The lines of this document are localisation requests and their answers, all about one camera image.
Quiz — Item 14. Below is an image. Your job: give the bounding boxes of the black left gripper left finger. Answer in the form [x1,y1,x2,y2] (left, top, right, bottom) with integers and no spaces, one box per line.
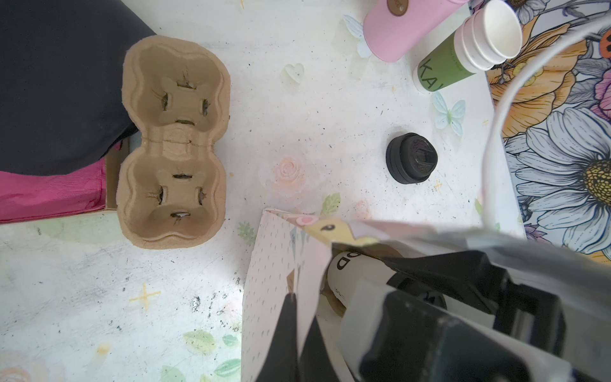
[256,294,298,382]

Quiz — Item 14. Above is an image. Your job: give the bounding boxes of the black coffee cup lid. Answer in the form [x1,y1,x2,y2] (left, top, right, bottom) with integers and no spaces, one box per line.
[386,273,447,310]

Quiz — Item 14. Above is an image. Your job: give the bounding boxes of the white patterned paper gift bag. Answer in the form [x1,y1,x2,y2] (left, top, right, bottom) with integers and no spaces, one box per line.
[241,203,610,381]

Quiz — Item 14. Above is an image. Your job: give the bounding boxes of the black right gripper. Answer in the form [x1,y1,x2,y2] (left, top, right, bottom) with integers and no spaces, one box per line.
[357,251,566,381]

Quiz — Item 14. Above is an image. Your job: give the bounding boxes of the stack of pulp carriers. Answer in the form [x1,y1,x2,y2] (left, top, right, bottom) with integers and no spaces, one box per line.
[117,35,231,250]

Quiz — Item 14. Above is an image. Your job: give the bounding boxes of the pink straw holder cup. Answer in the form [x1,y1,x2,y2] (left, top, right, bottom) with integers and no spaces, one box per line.
[363,0,468,62]

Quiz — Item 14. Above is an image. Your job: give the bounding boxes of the white paper coffee cup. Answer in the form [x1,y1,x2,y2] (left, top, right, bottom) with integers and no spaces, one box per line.
[324,251,396,315]

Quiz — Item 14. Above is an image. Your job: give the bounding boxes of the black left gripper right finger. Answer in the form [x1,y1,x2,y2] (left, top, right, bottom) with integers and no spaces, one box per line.
[298,318,340,382]

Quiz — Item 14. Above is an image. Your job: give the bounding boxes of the stack of paper cups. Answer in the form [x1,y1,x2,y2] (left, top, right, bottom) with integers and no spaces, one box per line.
[412,1,522,93]

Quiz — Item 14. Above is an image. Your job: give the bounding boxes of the black paper napkin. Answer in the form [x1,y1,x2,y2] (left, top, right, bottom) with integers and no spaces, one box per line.
[1,1,153,176]

